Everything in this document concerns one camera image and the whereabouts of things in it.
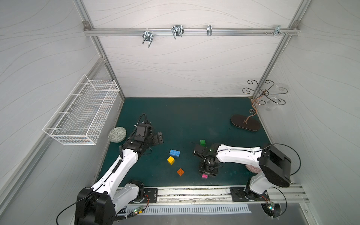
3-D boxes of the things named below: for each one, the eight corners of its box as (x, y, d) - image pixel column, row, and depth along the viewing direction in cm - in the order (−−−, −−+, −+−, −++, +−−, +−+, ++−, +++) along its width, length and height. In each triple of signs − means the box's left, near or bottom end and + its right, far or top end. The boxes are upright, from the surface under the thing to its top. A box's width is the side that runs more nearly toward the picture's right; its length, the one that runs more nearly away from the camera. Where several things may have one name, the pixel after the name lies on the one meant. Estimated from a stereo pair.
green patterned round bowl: (110, 143, 97) (106, 138, 92) (114, 131, 103) (111, 126, 98) (123, 143, 97) (120, 138, 92) (127, 131, 103) (124, 126, 98)
